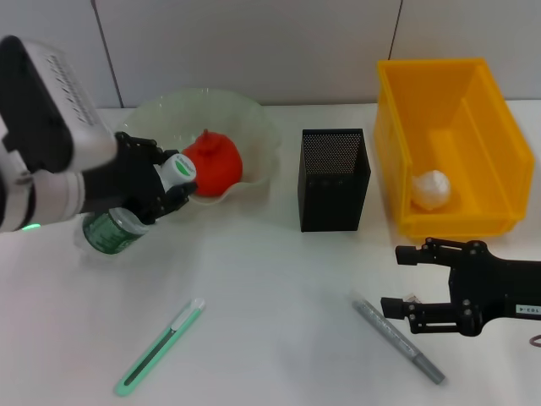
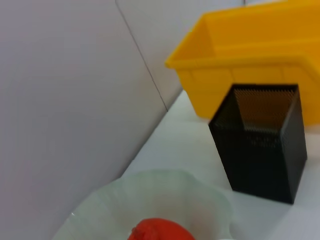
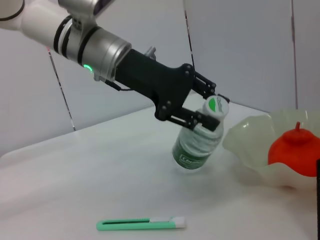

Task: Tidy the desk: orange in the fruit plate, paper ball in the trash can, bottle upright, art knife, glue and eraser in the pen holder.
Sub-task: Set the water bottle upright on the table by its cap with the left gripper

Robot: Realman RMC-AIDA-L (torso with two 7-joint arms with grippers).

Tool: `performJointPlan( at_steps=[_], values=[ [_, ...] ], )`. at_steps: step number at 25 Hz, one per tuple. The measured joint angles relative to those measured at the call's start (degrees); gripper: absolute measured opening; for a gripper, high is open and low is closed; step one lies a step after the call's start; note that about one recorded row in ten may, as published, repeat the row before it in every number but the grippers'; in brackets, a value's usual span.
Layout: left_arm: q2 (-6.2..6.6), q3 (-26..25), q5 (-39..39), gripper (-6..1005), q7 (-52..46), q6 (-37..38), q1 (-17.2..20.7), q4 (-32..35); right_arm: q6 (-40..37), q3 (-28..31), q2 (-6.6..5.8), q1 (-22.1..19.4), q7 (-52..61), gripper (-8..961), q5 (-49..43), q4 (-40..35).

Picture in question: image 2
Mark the green glass fruit plate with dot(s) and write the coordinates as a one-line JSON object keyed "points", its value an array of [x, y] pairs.
{"points": [[155, 197]]}

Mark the black mesh pen holder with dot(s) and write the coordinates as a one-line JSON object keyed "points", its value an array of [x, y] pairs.
{"points": [[262, 162]]}

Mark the orange fruit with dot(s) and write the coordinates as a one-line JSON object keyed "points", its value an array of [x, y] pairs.
{"points": [[160, 230]]}

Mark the yellow plastic bin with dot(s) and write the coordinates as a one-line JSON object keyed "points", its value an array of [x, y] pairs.
{"points": [[250, 45]]}

